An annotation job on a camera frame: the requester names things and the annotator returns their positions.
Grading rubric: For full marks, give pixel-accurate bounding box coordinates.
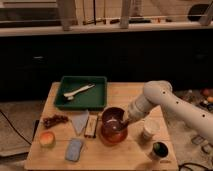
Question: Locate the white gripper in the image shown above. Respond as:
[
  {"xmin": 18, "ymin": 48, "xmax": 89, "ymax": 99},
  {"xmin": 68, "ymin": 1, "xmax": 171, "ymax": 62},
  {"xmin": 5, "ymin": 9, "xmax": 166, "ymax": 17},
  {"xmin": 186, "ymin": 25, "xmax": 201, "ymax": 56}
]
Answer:
[{"xmin": 127, "ymin": 94, "xmax": 155, "ymax": 124}]

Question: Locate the dark maroon bowl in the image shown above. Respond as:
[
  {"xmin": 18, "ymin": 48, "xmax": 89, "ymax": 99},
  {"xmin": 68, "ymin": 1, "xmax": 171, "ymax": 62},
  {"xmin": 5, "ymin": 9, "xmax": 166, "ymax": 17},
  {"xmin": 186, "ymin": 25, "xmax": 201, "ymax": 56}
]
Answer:
[{"xmin": 102, "ymin": 107, "xmax": 128, "ymax": 132}]

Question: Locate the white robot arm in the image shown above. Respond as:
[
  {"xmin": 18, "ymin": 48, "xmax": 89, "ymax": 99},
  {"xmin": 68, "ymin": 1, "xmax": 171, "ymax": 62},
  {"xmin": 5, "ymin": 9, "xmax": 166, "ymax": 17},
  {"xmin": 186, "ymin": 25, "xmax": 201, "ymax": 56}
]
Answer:
[{"xmin": 127, "ymin": 80, "xmax": 213, "ymax": 145}]

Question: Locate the green plastic tray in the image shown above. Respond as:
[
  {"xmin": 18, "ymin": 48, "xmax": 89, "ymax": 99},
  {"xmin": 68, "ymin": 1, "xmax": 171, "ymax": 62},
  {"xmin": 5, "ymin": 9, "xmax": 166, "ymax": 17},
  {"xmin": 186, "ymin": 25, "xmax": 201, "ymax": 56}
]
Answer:
[{"xmin": 54, "ymin": 76, "xmax": 107, "ymax": 111}]

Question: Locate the white lidded cup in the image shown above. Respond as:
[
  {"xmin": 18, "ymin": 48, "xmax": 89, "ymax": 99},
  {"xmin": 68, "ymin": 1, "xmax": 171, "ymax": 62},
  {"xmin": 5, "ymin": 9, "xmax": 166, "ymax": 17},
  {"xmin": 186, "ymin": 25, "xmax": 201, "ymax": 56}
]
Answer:
[{"xmin": 142, "ymin": 119, "xmax": 160, "ymax": 140}]

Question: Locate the orange bowl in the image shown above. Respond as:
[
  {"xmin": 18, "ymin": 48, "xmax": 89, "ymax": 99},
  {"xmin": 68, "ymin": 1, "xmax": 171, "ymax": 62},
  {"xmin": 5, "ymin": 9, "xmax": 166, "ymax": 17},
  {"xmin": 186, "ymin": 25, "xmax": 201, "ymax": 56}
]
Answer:
[{"xmin": 100, "ymin": 124, "xmax": 128, "ymax": 145}]

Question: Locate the black mug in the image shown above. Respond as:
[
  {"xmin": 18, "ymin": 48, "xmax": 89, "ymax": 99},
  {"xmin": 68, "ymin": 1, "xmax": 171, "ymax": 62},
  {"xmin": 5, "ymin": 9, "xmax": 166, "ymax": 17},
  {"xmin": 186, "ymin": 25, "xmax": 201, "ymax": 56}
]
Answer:
[{"xmin": 152, "ymin": 142, "xmax": 169, "ymax": 158}]

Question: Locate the small rectangular box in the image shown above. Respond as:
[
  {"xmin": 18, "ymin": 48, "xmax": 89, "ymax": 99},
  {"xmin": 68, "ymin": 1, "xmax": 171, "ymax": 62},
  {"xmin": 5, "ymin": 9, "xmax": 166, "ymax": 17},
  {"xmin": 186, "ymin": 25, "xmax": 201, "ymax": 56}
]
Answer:
[{"xmin": 84, "ymin": 115, "xmax": 98, "ymax": 138}]

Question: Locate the blue sponge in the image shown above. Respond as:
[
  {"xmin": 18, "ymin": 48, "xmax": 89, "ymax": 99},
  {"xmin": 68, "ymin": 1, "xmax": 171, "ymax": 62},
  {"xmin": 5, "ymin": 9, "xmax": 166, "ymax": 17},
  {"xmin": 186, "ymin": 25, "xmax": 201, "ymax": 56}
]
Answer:
[{"xmin": 65, "ymin": 138, "xmax": 83, "ymax": 162}]

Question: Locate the bunch of red grapes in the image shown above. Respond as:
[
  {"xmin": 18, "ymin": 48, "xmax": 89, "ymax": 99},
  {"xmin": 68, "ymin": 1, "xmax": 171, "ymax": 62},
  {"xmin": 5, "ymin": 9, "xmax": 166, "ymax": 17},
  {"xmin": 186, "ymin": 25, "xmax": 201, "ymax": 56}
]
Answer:
[{"xmin": 43, "ymin": 115, "xmax": 69, "ymax": 129}]

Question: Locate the black cable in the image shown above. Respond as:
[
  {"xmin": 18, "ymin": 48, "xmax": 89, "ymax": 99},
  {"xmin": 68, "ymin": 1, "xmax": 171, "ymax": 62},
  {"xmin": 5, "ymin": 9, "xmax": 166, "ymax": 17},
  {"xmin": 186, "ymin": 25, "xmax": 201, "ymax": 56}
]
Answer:
[{"xmin": 0, "ymin": 109, "xmax": 33, "ymax": 146}]

